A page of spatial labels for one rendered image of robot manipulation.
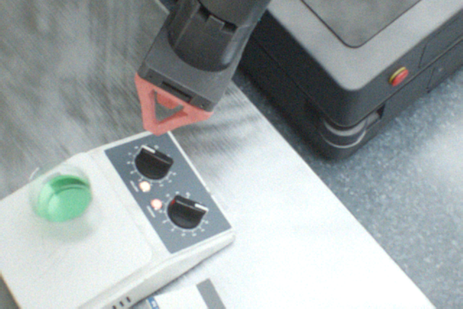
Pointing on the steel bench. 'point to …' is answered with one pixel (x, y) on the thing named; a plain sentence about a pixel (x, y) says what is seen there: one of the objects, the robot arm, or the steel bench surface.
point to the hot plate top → (69, 251)
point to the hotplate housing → (166, 260)
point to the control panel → (167, 192)
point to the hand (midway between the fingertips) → (160, 112)
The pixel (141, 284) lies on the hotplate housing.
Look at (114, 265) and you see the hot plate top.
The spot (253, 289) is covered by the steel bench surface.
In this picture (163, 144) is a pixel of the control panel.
